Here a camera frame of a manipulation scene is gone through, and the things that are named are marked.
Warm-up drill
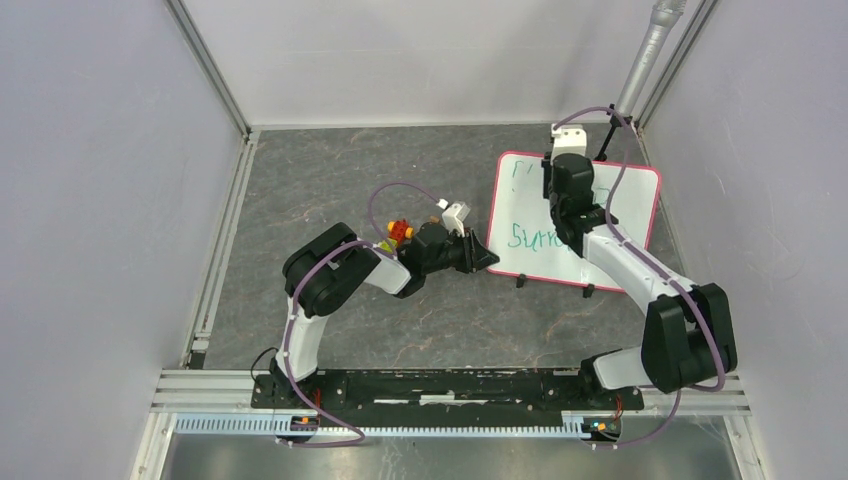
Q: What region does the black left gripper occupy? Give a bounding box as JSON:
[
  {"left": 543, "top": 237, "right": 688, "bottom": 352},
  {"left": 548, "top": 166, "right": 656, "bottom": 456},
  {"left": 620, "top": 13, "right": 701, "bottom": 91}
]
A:
[{"left": 423, "top": 225, "right": 498, "bottom": 274}]

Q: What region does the pink framed whiteboard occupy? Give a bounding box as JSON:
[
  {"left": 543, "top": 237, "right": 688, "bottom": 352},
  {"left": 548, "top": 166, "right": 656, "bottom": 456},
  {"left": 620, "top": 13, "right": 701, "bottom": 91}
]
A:
[{"left": 486, "top": 151, "right": 662, "bottom": 293}]

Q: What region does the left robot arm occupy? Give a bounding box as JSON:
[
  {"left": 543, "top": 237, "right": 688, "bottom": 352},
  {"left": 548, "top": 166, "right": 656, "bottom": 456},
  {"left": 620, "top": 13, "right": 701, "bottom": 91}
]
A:
[{"left": 269, "top": 222, "right": 500, "bottom": 408}]

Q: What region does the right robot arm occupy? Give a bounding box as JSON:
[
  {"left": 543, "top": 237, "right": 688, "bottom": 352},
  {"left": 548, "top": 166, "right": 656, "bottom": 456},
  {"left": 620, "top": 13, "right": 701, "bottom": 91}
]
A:
[{"left": 542, "top": 153, "right": 738, "bottom": 408}]

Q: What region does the red yellow toy block car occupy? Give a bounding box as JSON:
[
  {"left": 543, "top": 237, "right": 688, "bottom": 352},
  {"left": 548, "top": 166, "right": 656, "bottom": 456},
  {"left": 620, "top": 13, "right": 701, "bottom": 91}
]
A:
[{"left": 380, "top": 219, "right": 415, "bottom": 252}]

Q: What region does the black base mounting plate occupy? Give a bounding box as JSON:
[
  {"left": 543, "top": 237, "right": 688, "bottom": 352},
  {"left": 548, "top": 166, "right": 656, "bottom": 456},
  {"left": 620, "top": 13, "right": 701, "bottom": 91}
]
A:
[{"left": 251, "top": 368, "right": 645, "bottom": 434}]

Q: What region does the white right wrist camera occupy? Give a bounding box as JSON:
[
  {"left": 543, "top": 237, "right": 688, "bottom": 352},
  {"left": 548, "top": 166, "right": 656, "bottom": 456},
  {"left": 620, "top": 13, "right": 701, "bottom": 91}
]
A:
[{"left": 550, "top": 124, "right": 588, "bottom": 160}]

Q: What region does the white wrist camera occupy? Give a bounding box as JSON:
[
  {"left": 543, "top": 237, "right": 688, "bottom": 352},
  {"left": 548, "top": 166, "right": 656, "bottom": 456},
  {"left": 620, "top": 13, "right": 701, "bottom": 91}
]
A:
[
  {"left": 550, "top": 124, "right": 588, "bottom": 160},
  {"left": 439, "top": 199, "right": 470, "bottom": 237}
]

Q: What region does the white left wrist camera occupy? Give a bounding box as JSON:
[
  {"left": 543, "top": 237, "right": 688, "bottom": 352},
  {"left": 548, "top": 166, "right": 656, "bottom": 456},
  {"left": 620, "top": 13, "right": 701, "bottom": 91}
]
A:
[{"left": 439, "top": 199, "right": 470, "bottom": 237}]

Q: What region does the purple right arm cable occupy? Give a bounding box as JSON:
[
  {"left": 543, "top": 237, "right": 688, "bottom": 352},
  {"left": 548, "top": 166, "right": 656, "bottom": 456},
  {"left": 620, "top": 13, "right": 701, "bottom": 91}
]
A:
[{"left": 555, "top": 105, "right": 727, "bottom": 452}]

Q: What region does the white slotted cable duct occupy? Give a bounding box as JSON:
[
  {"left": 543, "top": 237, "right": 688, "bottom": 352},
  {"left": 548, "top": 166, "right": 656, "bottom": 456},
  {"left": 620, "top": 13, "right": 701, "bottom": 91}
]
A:
[{"left": 174, "top": 413, "right": 620, "bottom": 440}]

